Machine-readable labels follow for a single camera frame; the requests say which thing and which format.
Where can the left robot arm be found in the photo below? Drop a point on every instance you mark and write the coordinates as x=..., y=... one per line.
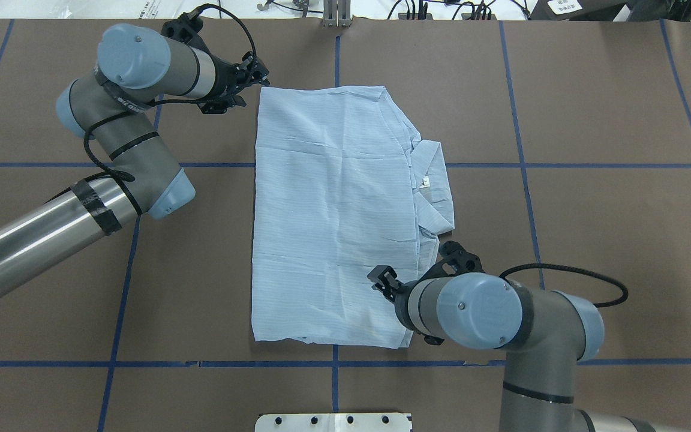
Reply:
x=134, y=173

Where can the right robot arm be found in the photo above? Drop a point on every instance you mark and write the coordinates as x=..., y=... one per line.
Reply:
x=544, y=335

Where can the light blue shirt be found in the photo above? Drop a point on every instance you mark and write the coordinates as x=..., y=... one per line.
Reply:
x=344, y=183

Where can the aluminium frame post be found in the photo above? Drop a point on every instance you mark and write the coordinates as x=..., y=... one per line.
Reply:
x=337, y=13

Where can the white mounting pillar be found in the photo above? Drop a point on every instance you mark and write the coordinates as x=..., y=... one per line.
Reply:
x=392, y=421

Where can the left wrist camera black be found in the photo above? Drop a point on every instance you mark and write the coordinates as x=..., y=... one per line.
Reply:
x=185, y=29

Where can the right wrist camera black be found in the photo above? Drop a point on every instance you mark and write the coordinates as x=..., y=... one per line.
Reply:
x=455, y=260

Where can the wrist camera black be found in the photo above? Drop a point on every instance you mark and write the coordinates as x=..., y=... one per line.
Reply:
x=185, y=29
x=455, y=260

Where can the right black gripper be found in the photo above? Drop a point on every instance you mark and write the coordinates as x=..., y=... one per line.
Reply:
x=399, y=298

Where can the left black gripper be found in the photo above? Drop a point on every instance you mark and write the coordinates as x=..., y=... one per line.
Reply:
x=224, y=78

